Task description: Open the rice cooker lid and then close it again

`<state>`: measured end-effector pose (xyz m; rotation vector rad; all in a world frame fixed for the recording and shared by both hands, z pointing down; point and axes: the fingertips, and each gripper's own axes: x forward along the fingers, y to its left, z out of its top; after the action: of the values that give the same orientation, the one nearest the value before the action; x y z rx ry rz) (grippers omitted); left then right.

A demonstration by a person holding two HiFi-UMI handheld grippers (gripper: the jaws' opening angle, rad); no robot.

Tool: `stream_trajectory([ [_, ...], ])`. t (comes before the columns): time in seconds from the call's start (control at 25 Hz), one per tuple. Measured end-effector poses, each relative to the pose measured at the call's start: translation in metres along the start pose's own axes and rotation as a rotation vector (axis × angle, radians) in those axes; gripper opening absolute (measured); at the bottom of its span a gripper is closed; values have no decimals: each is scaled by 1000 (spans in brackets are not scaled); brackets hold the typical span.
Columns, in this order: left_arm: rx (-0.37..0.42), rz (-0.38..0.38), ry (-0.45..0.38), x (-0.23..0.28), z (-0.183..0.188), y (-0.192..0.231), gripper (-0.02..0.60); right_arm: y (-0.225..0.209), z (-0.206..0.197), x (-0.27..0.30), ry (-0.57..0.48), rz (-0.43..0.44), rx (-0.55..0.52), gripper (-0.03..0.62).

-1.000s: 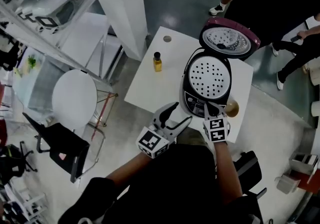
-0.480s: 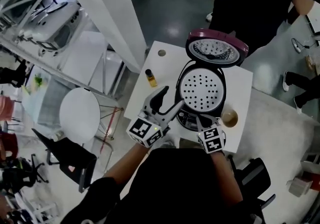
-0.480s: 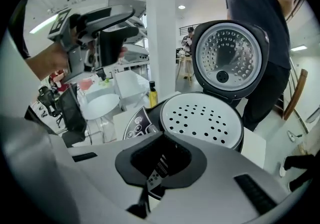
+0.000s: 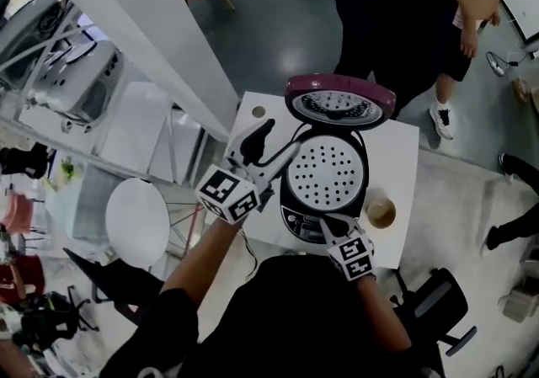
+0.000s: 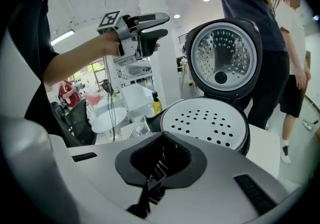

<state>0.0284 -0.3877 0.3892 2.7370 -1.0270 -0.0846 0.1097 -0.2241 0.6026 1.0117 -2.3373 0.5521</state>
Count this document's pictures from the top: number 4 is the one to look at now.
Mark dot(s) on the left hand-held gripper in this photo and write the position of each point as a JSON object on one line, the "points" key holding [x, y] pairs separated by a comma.
{"points": [[225, 193]]}

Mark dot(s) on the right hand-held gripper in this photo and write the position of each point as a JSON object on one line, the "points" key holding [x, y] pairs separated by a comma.
{"points": [[353, 258]]}

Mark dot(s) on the person's left forearm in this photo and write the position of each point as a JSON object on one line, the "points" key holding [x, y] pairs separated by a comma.
{"points": [[198, 262]]}

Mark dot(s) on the person's right forearm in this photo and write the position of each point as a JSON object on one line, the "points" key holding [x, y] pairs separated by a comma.
{"points": [[383, 317]]}

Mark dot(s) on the small wooden bowl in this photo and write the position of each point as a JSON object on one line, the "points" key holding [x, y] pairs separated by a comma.
{"points": [[381, 213]]}

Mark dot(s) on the white perforated steamer tray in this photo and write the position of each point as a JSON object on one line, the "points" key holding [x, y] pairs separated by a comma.
{"points": [[324, 174]]}

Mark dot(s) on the white square table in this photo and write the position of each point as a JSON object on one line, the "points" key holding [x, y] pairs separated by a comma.
{"points": [[391, 166]]}

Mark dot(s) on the person's black shirt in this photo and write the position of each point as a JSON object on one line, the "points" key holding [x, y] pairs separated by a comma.
{"points": [[295, 326]]}

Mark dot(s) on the black office chair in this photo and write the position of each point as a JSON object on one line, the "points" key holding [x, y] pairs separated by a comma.
{"points": [[438, 300]]}

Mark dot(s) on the round white side table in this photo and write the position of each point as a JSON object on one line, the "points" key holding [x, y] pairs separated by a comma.
{"points": [[137, 220]]}

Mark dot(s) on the white square column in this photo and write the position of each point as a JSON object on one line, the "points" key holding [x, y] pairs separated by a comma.
{"points": [[139, 31]]}

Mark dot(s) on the black mesh chair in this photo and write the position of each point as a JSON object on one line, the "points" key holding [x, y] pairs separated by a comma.
{"points": [[122, 283]]}

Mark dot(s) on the grey storage box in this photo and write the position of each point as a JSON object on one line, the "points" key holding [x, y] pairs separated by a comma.
{"points": [[520, 305]]}

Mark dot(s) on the small green plant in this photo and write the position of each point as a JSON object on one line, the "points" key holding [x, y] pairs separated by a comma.
{"points": [[67, 169]]}

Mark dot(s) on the white metal shelving rack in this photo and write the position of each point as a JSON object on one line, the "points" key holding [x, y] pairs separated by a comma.
{"points": [[76, 86]]}

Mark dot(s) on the white power strip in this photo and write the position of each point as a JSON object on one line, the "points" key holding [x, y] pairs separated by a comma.
{"points": [[496, 64]]}

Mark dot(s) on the pink chair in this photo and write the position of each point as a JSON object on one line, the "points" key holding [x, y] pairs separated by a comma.
{"points": [[19, 212]]}

